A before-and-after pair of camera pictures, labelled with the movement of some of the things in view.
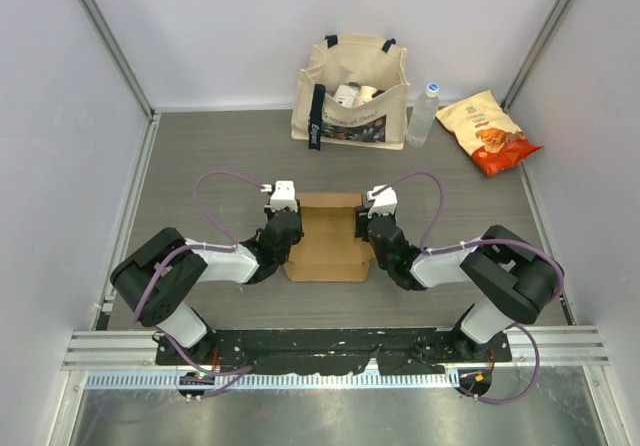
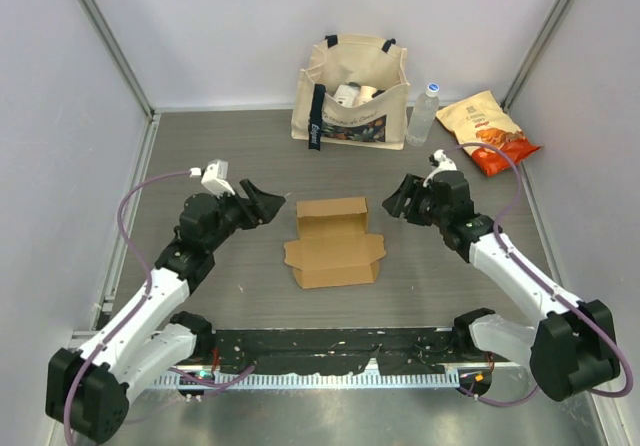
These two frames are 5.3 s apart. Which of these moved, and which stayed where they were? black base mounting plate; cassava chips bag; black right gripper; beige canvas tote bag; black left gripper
Moved: black right gripper; black left gripper
Stayed: cassava chips bag; beige canvas tote bag; black base mounting plate
